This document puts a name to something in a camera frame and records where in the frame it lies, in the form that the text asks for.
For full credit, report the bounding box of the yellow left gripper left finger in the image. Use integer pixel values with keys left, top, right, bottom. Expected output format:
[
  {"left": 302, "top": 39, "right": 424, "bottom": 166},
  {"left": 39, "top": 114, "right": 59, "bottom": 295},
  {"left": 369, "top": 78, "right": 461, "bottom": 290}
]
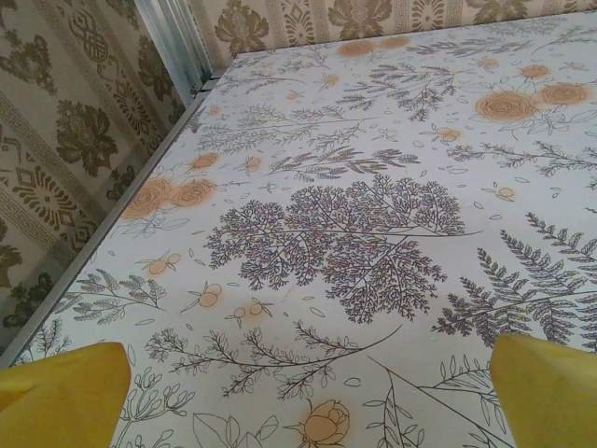
[{"left": 0, "top": 341, "right": 132, "bottom": 448}]

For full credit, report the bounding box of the aluminium frame post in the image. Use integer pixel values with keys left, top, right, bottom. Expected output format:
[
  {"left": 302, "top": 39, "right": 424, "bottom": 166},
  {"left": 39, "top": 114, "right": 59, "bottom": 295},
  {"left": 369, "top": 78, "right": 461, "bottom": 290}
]
[{"left": 133, "top": 0, "right": 221, "bottom": 94}]

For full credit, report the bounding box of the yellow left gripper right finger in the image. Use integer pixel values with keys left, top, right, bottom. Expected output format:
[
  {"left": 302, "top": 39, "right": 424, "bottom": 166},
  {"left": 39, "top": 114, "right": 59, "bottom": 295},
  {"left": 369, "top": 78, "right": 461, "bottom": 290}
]
[{"left": 489, "top": 333, "right": 597, "bottom": 448}]

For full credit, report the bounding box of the aluminium table edge rail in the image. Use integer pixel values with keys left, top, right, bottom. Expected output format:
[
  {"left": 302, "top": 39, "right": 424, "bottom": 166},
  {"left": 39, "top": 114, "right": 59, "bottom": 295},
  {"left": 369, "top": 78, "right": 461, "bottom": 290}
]
[{"left": 0, "top": 77, "right": 234, "bottom": 370}]

